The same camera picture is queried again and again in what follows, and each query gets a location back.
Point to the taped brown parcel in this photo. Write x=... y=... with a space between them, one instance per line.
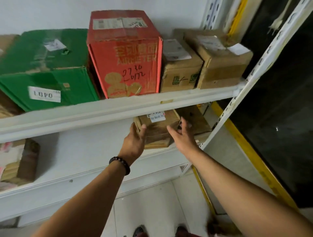
x=220 y=68

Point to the person's black shoe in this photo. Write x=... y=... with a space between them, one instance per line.
x=181 y=230
x=139 y=232

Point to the dark glass door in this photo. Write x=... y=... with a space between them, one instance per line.
x=281 y=110

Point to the wide box with clear tape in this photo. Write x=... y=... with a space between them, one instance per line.
x=156 y=129

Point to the person's left hand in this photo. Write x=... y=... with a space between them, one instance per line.
x=133 y=146

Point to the yellow printed tape strip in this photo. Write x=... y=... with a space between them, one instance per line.
x=237 y=17

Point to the person's right forearm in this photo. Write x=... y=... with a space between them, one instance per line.
x=251 y=195

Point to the person's left forearm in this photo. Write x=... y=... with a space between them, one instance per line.
x=83 y=207

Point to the white metal shelf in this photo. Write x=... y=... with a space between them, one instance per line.
x=85 y=114

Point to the plain green cardboard box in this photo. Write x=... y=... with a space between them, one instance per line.
x=49 y=61

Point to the plain yellow tape line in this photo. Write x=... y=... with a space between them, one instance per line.
x=255 y=158

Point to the person's right hand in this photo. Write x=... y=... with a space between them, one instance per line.
x=185 y=144

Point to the red printed cardboard box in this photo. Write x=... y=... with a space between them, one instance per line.
x=122 y=61

